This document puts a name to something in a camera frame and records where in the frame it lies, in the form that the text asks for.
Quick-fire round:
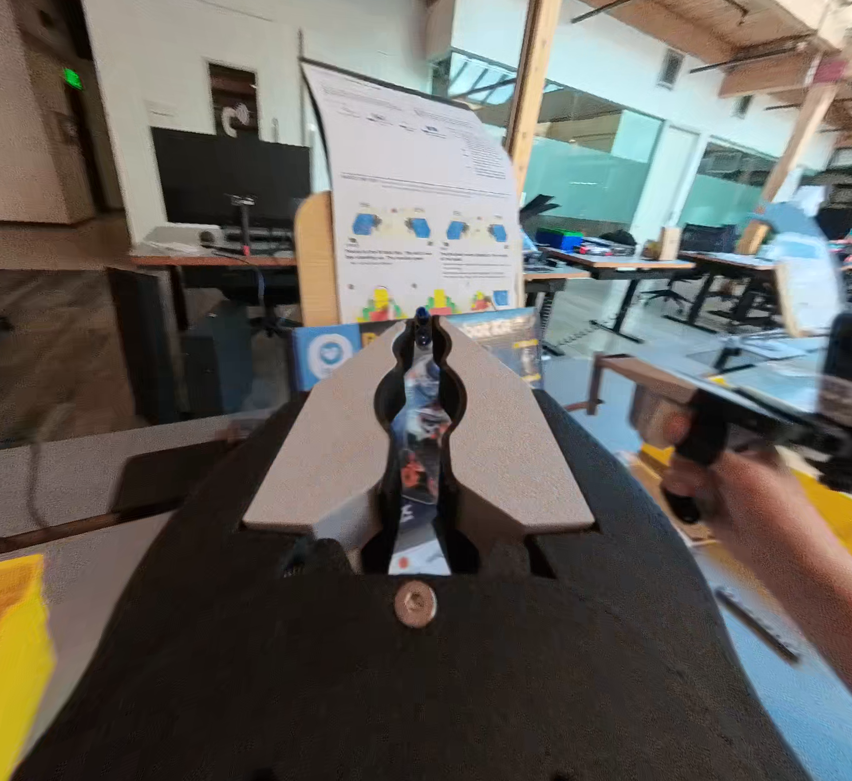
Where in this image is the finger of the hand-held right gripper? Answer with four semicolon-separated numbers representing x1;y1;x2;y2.
629;383;693;452

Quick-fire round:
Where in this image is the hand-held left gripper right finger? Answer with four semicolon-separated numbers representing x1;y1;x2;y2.
428;317;596;574

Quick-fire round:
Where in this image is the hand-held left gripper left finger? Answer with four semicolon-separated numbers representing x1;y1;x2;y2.
241;321;408;574

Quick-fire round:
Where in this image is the person's right forearm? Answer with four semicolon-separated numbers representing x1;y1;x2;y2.
715;462;852;692

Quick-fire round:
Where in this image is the wooden top standing desk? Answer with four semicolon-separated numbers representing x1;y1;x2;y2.
538;245;698;344
130;251;298;336
679;250;783;330

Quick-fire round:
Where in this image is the grey desk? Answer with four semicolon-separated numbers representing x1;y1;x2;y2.
0;342;852;781

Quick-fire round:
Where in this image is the person's right hand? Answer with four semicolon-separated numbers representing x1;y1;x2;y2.
655;408;793;532

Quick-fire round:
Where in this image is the robot kit box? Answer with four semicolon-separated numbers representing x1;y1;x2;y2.
290;306;544;576

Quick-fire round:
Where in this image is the yellow plastic bin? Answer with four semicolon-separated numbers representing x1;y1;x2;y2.
639;445;852;532
0;553;55;752

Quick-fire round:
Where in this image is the black low table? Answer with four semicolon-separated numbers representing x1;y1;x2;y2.
110;436;249;519

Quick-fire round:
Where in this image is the paper-covered wooden board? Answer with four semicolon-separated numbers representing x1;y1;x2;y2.
751;194;848;338

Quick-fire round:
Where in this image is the wooden board stand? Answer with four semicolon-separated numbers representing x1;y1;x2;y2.
293;190;342;327

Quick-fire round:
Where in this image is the printed instruction sheet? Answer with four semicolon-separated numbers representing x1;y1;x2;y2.
300;60;525;324

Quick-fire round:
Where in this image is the black monitor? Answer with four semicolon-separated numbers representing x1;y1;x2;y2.
150;126;312;228

